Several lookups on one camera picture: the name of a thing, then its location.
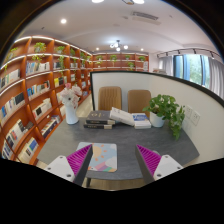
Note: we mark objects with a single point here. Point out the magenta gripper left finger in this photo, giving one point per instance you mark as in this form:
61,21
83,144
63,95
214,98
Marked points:
73,167

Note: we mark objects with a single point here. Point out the white wall socket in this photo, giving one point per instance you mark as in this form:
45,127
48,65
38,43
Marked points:
195,117

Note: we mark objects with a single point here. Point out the ceiling chandelier lamp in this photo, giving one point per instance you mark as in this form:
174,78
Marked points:
117,46

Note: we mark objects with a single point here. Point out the potted green ivy plant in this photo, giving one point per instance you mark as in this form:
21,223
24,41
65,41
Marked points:
165,107

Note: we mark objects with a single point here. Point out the white leaning book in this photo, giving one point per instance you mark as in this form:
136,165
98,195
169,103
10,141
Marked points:
121,116

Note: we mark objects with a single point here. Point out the dark hardcover book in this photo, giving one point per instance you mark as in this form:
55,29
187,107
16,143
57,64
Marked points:
98,126
99,117

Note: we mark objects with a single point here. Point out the colourful patterned mouse pad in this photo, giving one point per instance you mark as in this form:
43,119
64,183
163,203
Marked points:
104,158

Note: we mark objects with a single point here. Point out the white partition panel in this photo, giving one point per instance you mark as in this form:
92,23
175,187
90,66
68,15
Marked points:
207,136

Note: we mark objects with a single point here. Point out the left tan chair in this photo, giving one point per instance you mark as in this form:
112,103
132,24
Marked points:
109,97

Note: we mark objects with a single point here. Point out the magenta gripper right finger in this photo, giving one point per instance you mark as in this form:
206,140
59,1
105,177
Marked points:
153,166

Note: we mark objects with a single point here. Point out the tan chair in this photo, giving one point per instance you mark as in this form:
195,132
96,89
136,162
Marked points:
138,100
109,97

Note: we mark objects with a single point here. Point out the dark hardcover book bottom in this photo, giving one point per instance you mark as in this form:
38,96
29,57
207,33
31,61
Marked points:
98,126

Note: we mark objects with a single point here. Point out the grey window curtain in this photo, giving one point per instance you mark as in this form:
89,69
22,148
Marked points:
216,77

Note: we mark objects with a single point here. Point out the right tan chair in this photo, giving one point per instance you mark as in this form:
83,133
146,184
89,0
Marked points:
138,100

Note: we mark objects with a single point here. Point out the white vase with flowers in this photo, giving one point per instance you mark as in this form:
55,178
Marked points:
70,97

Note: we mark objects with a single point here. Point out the orange wooden bookshelf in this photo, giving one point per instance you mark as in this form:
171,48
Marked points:
34,72

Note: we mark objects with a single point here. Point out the blue white book stack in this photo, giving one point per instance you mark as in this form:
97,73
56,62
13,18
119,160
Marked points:
141,121

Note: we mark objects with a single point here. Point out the dark hardcover book top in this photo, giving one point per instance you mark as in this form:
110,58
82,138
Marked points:
99,117

